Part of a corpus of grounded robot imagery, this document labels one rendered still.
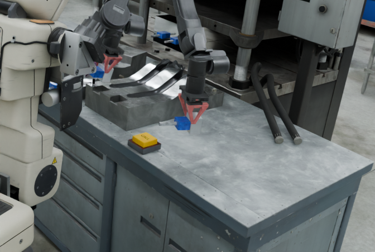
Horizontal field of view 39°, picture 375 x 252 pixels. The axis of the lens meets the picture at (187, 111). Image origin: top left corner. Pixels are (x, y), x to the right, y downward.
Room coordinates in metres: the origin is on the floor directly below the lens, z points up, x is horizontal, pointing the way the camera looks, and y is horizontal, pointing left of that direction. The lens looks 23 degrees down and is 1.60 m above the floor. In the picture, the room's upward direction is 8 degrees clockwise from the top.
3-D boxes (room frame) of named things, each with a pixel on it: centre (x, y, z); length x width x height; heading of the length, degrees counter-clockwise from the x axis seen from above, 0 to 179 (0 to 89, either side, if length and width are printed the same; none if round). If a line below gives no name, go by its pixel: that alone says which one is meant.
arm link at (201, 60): (1.50, -0.02, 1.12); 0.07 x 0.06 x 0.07; 122
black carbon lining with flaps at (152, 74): (1.92, 0.14, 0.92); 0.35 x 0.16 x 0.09; 136
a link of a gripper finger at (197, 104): (1.49, -0.02, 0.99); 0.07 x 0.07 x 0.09; 23
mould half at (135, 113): (1.93, 0.13, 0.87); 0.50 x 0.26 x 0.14; 136
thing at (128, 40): (2.97, -0.05, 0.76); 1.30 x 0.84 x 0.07; 46
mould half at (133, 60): (2.11, 0.44, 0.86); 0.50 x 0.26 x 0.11; 154
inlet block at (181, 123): (1.49, 0.02, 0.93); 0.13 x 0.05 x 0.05; 113
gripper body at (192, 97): (1.50, -0.01, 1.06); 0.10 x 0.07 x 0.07; 23
